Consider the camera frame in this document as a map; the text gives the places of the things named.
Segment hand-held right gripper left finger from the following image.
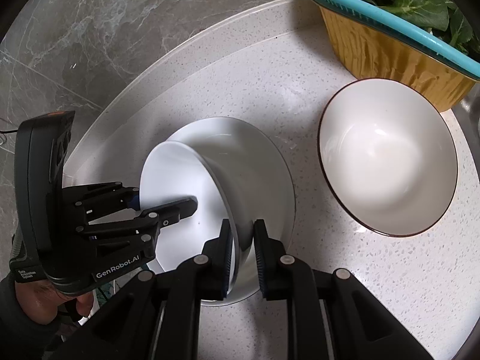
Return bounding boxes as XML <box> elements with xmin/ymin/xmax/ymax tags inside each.
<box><xmin>49</xmin><ymin>218</ymin><xmax>235</xmax><ymax>360</ymax></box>

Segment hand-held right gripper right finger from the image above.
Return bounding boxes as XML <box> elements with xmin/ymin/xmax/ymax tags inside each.
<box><xmin>253</xmin><ymin>218</ymin><xmax>436</xmax><ymax>360</ymax></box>

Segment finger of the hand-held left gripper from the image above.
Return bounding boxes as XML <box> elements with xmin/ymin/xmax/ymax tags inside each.
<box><xmin>75</xmin><ymin>197</ymin><xmax>198</xmax><ymax>242</ymax></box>
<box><xmin>62</xmin><ymin>182</ymin><xmax>141</xmax><ymax>216</ymax></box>

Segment small white bowl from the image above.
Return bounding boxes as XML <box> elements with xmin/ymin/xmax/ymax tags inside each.
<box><xmin>139</xmin><ymin>139</ymin><xmax>257</xmax><ymax>302</ymax></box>

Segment wide white bowl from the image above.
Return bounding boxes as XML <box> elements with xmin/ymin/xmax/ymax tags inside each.
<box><xmin>165</xmin><ymin>116</ymin><xmax>297</xmax><ymax>306</ymax></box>

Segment person's left forearm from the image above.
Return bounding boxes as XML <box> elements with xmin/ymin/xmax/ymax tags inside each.
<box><xmin>0</xmin><ymin>274</ymin><xmax>76</xmax><ymax>360</ymax></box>

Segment person's left hand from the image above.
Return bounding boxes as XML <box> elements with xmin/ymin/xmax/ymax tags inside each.
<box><xmin>17</xmin><ymin>281</ymin><xmax>94</xmax><ymax>326</ymax></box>

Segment pink floral bowl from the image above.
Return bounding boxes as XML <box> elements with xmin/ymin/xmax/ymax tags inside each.
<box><xmin>317</xmin><ymin>78</ymin><xmax>459</xmax><ymax>238</ymax></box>

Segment yellow plastic basin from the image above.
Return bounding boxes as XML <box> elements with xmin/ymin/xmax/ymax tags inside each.
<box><xmin>319</xmin><ymin>4</ymin><xmax>477</xmax><ymax>112</ymax></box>

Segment yellow basin with teal strainer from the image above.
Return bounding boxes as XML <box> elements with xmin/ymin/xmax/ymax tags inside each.
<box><xmin>290</xmin><ymin>0</ymin><xmax>480</xmax><ymax>82</ymax></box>

